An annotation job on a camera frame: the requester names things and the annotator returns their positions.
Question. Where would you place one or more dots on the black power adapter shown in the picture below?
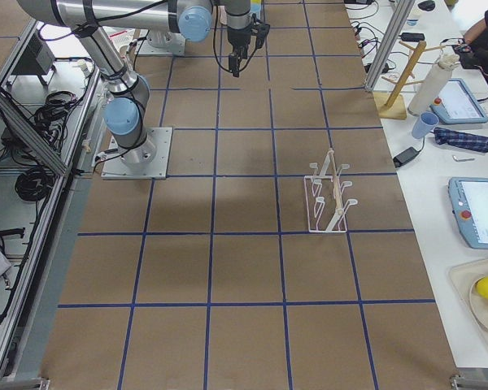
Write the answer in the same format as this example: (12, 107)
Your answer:
(405, 157)

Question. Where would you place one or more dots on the aluminium frame post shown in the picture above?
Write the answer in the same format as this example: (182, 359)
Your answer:
(391, 34)

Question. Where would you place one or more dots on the blue plaid cloth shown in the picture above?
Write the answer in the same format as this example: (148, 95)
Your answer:
(463, 140)

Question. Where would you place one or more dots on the cream tray on side table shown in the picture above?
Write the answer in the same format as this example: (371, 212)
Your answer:
(464, 278)

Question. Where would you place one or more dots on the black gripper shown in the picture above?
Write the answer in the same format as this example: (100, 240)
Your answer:
(237, 39)

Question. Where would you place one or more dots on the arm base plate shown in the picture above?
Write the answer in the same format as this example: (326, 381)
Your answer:
(149, 161)

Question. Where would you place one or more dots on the blue teach pendant far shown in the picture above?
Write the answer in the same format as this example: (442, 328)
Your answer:
(456, 104)

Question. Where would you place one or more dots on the blue teach pendant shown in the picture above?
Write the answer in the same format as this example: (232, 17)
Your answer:
(469, 199)
(456, 104)

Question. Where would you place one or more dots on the blue cup on side table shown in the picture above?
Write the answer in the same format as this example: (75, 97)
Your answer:
(425, 123)

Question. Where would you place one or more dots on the white wire cup rack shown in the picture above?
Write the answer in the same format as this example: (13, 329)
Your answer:
(326, 207)

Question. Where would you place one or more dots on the blue teach pendant near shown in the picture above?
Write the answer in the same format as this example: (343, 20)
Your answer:
(469, 199)

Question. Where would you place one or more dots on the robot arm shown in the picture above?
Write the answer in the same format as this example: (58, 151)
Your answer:
(124, 115)

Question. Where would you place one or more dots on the wooden mug tree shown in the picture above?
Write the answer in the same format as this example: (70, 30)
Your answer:
(392, 105)

